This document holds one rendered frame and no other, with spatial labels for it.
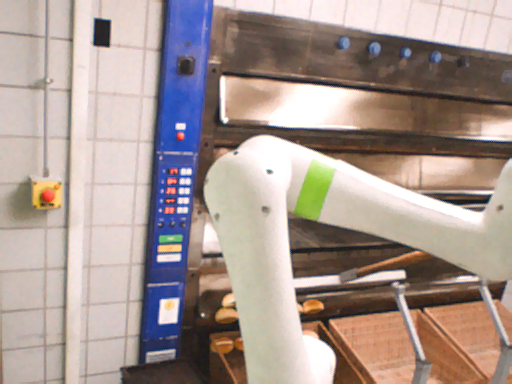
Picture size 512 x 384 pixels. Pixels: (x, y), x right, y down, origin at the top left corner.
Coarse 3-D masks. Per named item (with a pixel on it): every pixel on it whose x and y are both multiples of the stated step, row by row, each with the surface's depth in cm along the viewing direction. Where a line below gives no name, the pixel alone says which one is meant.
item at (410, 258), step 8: (408, 256) 165; (416, 256) 162; (424, 256) 159; (432, 256) 157; (376, 264) 178; (384, 264) 174; (392, 264) 171; (400, 264) 168; (360, 272) 184; (368, 272) 181; (376, 272) 178
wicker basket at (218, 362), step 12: (300, 324) 255; (312, 324) 258; (216, 336) 238; (228, 336) 240; (324, 336) 257; (216, 348) 231; (336, 348) 249; (216, 360) 232; (228, 360) 241; (240, 360) 244; (336, 360) 249; (348, 360) 242; (216, 372) 232; (228, 372) 222; (336, 372) 250; (348, 372) 242
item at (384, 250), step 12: (216, 252) 233; (300, 252) 247; (312, 252) 249; (324, 252) 251; (336, 252) 254; (348, 252) 257; (360, 252) 261; (372, 252) 264; (384, 252) 267; (396, 252) 271; (408, 252) 274; (204, 264) 227; (216, 264) 229
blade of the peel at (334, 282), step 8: (392, 272) 205; (400, 272) 206; (296, 280) 186; (304, 280) 188; (312, 280) 189; (320, 280) 190; (328, 280) 192; (336, 280) 193; (360, 280) 198; (368, 280) 199; (376, 280) 201; (384, 280) 205; (392, 280) 209; (296, 288) 188; (304, 288) 193; (312, 288) 195; (320, 288) 201; (328, 288) 204; (336, 288) 210; (344, 288) 213
